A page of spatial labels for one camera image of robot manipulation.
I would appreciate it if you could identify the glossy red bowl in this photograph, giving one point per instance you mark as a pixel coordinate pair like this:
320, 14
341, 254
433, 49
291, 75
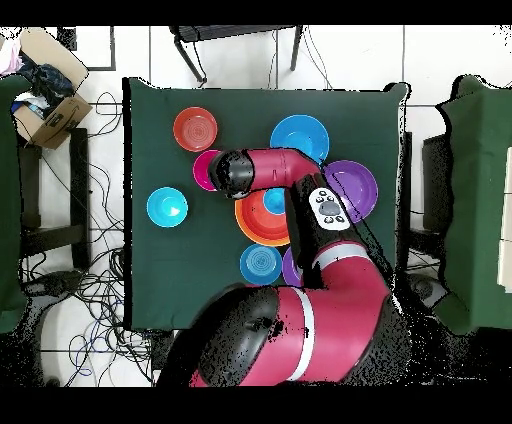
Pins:
256, 216

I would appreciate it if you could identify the blue cup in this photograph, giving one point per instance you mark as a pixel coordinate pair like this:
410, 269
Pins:
274, 202

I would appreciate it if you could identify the magenta bowl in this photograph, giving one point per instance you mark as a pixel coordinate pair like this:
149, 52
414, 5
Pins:
202, 170

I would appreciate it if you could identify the large blue bowl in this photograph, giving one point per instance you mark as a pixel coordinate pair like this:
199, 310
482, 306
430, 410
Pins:
298, 136

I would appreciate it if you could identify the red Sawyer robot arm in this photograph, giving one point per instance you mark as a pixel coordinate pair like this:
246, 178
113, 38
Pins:
340, 320

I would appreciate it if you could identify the large orange bowl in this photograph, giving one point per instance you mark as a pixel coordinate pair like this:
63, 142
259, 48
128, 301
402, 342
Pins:
260, 242

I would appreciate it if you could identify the purple bowl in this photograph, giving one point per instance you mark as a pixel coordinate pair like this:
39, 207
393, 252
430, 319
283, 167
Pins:
290, 268
356, 184

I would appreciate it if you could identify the cyan ribbed bowl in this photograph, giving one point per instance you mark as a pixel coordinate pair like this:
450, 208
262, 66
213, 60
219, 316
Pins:
166, 207

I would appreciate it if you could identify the dark green tablecloth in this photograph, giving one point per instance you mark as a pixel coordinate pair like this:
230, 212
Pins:
160, 100

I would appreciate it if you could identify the black power adapter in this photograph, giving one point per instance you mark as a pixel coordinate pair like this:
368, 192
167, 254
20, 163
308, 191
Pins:
160, 348

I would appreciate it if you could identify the black bench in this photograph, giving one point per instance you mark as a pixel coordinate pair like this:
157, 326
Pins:
80, 180

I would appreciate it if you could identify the black metal chair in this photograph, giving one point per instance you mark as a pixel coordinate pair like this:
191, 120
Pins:
224, 32

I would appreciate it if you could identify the cardboard box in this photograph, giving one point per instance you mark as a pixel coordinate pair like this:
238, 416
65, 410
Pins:
60, 120

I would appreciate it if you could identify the green cloth covered table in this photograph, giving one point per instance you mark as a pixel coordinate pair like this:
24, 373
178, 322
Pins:
10, 200
476, 200

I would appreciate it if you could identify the dark blue cloth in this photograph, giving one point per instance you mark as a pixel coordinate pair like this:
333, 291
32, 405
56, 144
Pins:
48, 82

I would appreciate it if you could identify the white box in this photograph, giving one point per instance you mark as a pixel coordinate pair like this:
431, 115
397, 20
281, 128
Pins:
507, 200

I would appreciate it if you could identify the black floor box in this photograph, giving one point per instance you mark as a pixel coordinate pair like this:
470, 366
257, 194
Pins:
67, 38

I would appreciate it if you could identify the pale pink cloth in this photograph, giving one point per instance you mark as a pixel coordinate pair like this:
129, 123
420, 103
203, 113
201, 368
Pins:
10, 58

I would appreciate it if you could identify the dark grey pedestal foot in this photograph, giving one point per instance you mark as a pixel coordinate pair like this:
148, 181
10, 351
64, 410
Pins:
426, 288
56, 284

